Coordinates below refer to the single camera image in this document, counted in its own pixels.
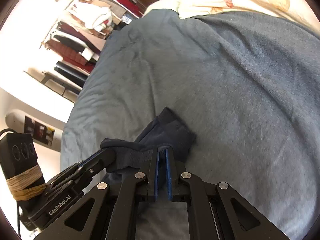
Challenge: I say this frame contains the navy blue pants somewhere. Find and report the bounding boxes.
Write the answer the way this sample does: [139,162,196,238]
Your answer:
[100,106,197,240]

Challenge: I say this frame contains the black tracker box with tape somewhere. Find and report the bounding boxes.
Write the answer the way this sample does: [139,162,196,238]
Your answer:
[1,133,46,201]

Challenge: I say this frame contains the black leaning ladder rack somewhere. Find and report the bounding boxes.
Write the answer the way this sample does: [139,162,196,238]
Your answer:
[40,72,81,99]

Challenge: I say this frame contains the black cylinder stand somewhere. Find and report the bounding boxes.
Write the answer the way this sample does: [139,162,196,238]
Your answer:
[54,61,88,88]

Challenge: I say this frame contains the grey-blue bed cover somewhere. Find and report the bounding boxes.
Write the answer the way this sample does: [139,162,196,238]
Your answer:
[60,9,319,239]

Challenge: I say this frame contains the clothes rack with hanging clothes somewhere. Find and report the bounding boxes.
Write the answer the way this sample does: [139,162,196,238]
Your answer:
[40,0,143,76]

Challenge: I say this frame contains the arched wall shelf niche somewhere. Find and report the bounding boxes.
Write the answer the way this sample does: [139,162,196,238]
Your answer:
[5,109,62,152]

